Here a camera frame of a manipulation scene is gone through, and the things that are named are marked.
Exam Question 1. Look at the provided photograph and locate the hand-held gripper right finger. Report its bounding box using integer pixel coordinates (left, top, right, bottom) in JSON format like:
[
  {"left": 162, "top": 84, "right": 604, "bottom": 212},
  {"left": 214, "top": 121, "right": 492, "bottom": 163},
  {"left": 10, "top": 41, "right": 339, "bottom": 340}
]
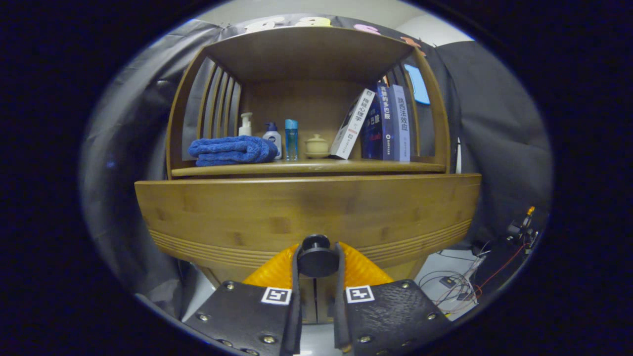
[{"left": 332, "top": 241, "right": 453, "bottom": 356}]

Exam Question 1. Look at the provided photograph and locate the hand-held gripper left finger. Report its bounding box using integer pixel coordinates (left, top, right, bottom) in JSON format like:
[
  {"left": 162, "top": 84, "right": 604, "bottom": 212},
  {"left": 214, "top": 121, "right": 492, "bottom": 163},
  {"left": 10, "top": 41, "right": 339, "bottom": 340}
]
[{"left": 183, "top": 242, "right": 302, "bottom": 356}]

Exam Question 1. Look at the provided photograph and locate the black round drawer knob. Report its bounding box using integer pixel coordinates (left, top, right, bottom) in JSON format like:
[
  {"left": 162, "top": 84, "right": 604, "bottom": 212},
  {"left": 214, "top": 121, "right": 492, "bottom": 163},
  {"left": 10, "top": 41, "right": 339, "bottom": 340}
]
[{"left": 297, "top": 234, "right": 341, "bottom": 278}]

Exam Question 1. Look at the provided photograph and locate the wooden drawer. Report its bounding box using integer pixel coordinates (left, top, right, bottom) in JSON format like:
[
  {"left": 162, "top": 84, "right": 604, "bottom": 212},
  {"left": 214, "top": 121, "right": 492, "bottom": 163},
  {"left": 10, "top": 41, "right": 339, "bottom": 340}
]
[{"left": 135, "top": 173, "right": 482, "bottom": 285}]

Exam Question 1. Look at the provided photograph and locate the wooden cabinet door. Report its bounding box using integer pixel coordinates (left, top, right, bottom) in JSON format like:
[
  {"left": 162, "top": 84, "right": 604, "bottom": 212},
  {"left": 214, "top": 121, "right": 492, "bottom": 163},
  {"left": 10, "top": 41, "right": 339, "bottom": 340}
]
[
  {"left": 301, "top": 277, "right": 317, "bottom": 324},
  {"left": 316, "top": 277, "right": 337, "bottom": 323}
]

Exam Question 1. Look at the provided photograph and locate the wooden countertop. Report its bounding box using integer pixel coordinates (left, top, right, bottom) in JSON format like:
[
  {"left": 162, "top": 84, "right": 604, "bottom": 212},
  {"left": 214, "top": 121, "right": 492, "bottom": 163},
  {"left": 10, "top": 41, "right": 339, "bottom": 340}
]
[{"left": 171, "top": 158, "right": 447, "bottom": 178}]

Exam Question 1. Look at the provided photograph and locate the wooden cabinet with shelf hutch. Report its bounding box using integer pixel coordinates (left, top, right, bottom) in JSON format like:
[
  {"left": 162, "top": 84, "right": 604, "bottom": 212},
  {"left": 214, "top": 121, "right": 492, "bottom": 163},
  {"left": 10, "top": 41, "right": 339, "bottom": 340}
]
[{"left": 166, "top": 26, "right": 452, "bottom": 324}]

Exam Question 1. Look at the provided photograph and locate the beige lidded teacup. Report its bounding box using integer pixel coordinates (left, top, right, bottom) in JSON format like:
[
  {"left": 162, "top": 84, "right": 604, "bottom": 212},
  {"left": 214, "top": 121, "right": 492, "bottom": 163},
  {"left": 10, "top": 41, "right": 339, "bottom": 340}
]
[{"left": 304, "top": 134, "right": 331, "bottom": 159}]

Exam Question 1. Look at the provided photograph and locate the clear blue bottle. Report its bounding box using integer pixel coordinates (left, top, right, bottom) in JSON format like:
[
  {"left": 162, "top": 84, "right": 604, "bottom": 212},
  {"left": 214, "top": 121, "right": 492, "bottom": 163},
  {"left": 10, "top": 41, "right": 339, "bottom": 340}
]
[{"left": 284, "top": 119, "right": 299, "bottom": 161}]

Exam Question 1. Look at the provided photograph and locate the white bottle with blue cap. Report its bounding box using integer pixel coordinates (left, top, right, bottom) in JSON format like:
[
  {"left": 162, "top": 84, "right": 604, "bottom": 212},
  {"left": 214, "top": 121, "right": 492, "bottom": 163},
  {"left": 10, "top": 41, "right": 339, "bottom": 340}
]
[{"left": 262, "top": 122, "right": 282, "bottom": 160}]

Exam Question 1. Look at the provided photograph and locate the blue folded towel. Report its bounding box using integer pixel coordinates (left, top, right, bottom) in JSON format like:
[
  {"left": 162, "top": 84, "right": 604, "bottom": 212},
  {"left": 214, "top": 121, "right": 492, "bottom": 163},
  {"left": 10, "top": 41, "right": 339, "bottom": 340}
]
[{"left": 188, "top": 135, "right": 279, "bottom": 167}]

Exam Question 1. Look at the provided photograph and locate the white book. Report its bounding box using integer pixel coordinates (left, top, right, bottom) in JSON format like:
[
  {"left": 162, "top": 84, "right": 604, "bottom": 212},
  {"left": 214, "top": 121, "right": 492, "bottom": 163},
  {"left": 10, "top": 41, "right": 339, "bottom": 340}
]
[{"left": 330, "top": 89, "right": 375, "bottom": 160}]

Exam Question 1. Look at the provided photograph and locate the dark blue book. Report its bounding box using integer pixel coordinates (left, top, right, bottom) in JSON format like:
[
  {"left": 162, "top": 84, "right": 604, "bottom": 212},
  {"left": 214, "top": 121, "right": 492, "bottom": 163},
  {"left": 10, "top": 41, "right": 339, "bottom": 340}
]
[{"left": 360, "top": 83, "right": 395, "bottom": 161}]

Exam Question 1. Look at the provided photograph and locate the light blue book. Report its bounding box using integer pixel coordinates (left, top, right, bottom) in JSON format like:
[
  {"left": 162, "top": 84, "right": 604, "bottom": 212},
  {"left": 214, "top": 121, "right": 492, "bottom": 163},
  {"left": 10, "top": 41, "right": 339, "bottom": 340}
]
[{"left": 391, "top": 85, "right": 411, "bottom": 162}]

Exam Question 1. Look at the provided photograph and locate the black backdrop cloth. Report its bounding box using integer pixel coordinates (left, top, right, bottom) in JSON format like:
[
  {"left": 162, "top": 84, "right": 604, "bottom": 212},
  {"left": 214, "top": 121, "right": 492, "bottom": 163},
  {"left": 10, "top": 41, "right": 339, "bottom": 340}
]
[{"left": 79, "top": 15, "right": 554, "bottom": 317}]

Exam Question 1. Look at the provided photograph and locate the tangle of floor cables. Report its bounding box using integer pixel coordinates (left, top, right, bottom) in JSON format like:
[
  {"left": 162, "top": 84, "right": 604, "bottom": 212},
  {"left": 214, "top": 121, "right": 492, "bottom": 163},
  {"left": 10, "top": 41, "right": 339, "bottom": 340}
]
[{"left": 418, "top": 247, "right": 495, "bottom": 317}]

